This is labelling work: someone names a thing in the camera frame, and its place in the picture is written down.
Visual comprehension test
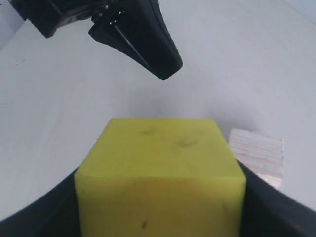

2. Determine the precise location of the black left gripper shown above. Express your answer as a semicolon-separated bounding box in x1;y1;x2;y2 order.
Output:
9;0;129;39

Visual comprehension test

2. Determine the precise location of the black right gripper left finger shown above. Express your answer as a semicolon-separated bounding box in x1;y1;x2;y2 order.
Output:
0;172;81;237

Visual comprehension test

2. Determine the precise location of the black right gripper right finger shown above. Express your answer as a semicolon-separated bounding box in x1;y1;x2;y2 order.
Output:
239;162;316;237

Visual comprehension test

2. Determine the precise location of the yellow cube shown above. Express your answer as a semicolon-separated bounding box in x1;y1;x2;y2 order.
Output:
74;119;246;237

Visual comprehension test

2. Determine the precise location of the medium wooden cube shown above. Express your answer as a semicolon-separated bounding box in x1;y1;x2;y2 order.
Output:
228;129;284;189

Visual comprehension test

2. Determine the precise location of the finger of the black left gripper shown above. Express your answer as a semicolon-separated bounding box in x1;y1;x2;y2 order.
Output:
88;0;183;80

